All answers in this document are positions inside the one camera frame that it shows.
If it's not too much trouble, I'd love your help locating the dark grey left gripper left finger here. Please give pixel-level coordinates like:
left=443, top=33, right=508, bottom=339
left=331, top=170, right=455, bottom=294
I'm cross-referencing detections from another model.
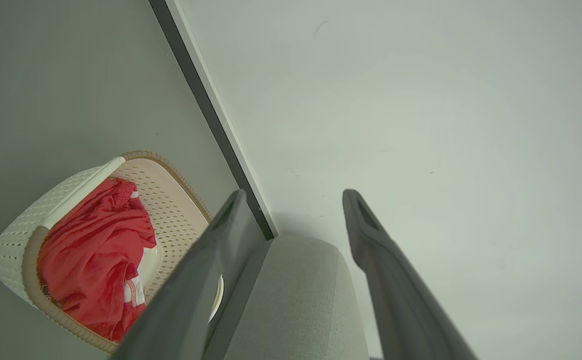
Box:
left=110, top=188, right=267, bottom=360

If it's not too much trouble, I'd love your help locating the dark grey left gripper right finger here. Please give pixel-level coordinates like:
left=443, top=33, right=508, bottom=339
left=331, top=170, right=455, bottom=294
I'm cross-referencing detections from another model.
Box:
left=342, top=189, right=477, bottom=360

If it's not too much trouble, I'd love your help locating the red shirt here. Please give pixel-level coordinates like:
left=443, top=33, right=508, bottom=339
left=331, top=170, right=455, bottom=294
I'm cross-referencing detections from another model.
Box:
left=37, top=177, right=158, bottom=342

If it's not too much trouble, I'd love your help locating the cream perforated laundry basket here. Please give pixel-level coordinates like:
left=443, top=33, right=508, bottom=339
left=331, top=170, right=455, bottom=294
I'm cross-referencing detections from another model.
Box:
left=0, top=150, right=225, bottom=354

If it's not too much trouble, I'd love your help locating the black and white baseboard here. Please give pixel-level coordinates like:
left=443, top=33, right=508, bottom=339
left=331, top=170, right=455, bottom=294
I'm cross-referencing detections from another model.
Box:
left=148, top=0, right=279, bottom=241

